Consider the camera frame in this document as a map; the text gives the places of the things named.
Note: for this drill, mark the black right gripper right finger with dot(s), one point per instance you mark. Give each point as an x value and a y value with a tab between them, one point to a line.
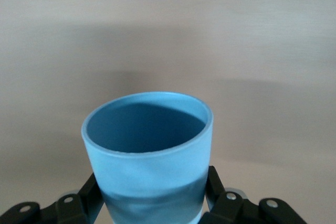
231	211

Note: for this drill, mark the blue plastic cup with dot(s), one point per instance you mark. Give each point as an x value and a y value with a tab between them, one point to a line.
147	171

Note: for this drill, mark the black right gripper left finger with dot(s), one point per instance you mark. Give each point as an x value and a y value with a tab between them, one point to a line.
73	211

